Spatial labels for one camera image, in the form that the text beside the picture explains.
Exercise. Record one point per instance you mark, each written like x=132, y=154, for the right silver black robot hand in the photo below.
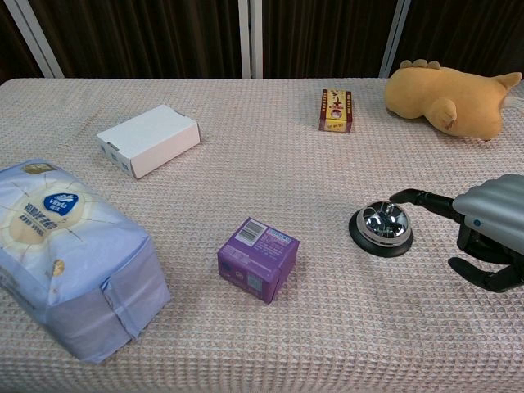
x=487, y=202

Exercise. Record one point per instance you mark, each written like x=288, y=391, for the silver call bell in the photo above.
x=382, y=225

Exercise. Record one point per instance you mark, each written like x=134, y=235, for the yellow plush toy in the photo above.
x=446, y=98

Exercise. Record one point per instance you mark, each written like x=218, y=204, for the red yellow small box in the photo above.
x=337, y=109

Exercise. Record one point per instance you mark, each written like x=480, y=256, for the beige waffle tablecloth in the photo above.
x=262, y=245

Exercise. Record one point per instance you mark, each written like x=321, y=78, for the purple carton box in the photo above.
x=258, y=258

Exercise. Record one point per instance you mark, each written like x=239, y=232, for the white cardboard box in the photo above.
x=149, y=139

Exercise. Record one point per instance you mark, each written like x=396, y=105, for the dark brown curtain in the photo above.
x=139, y=37

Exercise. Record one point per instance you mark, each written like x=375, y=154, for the blue tissue paper pack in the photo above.
x=61, y=254

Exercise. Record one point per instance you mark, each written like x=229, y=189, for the white frame post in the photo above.
x=34, y=39
x=394, y=39
x=250, y=39

